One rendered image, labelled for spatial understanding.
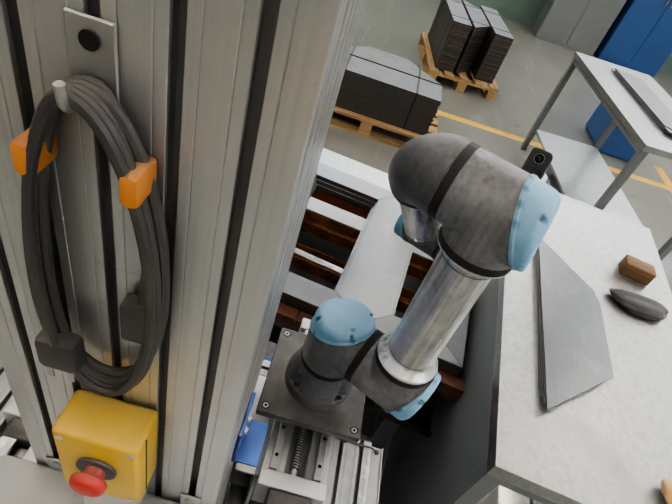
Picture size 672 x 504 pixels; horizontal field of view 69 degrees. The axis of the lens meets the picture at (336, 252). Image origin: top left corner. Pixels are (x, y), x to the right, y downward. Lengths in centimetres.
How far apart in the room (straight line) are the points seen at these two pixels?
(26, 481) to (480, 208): 68
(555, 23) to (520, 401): 834
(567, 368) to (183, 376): 110
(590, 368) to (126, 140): 132
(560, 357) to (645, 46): 863
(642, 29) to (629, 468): 872
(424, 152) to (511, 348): 83
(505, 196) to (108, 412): 51
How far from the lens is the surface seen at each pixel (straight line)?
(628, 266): 193
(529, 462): 123
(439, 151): 66
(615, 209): 443
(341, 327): 92
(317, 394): 105
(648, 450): 146
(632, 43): 974
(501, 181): 65
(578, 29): 942
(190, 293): 40
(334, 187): 198
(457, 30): 570
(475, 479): 126
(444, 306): 76
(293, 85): 28
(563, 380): 139
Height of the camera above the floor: 196
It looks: 41 degrees down
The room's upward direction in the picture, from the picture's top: 20 degrees clockwise
